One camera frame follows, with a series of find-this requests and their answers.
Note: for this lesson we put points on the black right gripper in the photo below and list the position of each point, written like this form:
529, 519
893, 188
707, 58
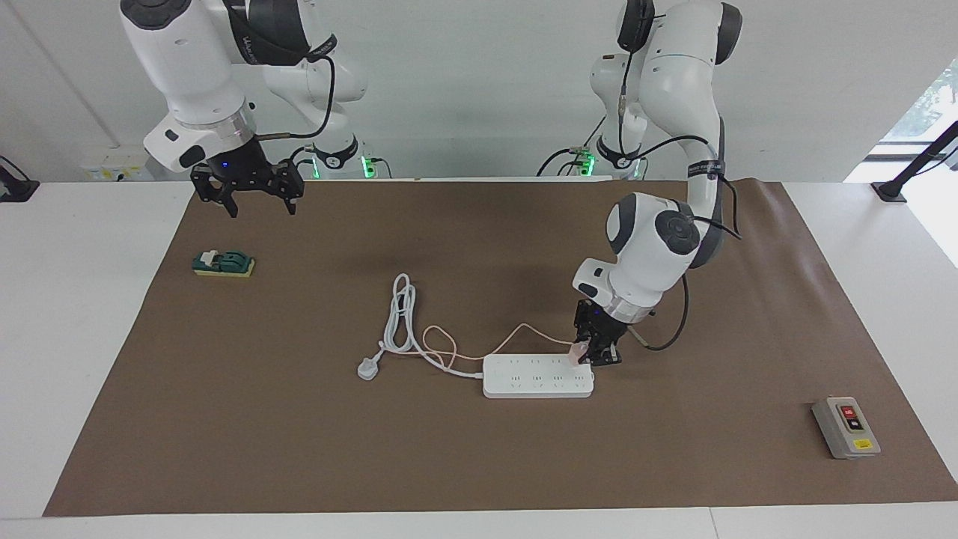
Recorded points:
239, 168

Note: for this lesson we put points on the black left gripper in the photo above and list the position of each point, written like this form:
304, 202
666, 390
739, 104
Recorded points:
599, 323

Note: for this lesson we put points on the pink charger adapter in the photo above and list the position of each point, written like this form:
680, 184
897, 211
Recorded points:
576, 354

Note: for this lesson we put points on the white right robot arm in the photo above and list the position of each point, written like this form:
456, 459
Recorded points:
187, 60

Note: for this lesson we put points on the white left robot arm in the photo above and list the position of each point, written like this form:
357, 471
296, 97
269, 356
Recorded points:
658, 254

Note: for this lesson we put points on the white power strip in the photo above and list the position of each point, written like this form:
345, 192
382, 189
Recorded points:
539, 378

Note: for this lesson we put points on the brown table mat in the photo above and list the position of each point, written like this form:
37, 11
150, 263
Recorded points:
524, 464

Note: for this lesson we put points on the black slanted stand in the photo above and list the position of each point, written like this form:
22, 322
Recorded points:
891, 191

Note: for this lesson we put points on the bright window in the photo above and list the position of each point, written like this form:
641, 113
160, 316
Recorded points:
932, 105

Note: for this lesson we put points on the green knife switch, yellow base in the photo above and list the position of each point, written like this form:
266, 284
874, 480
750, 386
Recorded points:
224, 263

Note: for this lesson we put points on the white wall socket box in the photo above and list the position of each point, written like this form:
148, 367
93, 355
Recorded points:
112, 166

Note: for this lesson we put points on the black clamp mount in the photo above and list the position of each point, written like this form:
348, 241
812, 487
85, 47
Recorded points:
15, 191

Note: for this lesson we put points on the grey on-off switch box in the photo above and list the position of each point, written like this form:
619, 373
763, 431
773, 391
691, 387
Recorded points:
846, 430

